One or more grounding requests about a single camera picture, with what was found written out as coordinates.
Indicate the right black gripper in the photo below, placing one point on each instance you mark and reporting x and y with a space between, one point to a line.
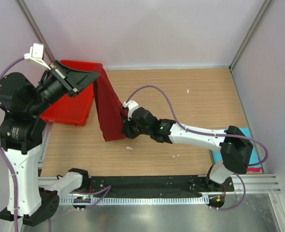
127 130

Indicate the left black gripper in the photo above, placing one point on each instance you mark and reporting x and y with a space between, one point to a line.
70 80

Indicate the dark red t-shirt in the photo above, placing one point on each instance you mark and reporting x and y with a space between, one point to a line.
108 106

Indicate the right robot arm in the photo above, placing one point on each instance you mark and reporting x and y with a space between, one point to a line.
231 143

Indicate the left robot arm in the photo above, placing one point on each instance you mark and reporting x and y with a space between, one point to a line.
21 138

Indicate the red plastic bin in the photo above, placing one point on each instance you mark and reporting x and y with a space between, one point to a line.
71 110

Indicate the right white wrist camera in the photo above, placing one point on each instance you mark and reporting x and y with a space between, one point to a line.
130 106

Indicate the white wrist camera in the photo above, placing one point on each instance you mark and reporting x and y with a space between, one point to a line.
130 106
36 56

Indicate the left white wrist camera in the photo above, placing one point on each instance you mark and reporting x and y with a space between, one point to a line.
36 56

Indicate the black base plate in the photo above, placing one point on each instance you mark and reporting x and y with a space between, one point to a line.
151 187

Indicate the white slotted cable duct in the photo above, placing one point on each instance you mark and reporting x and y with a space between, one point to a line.
82 200

